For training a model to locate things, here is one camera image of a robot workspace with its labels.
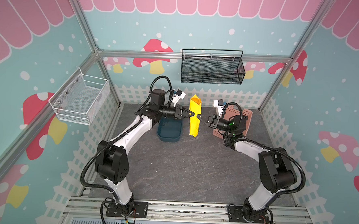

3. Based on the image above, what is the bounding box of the yellow paper napkin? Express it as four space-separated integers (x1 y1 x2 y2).
189 95 202 137

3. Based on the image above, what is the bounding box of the pink perforated plastic basket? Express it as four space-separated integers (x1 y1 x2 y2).
212 107 254 141

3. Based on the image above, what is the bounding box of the black wire mesh basket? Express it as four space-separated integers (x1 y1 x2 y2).
180 48 246 85

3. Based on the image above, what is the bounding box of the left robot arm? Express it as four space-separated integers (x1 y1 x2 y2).
79 85 195 217

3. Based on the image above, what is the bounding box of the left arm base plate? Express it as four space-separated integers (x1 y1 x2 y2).
105 200 149 218

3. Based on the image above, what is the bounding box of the white wire mesh basket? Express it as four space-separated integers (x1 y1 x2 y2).
49 68 110 126

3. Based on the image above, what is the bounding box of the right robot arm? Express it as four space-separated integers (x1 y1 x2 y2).
197 100 306 222

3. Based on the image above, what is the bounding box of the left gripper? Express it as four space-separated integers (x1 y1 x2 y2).
159 103 195 121

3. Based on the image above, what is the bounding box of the dark teal plastic tub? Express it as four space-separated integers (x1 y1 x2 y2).
157 117 183 143

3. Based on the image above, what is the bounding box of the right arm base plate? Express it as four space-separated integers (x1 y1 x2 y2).
227 204 270 224

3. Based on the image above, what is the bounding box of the aluminium front rail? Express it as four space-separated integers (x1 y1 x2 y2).
62 197 313 224

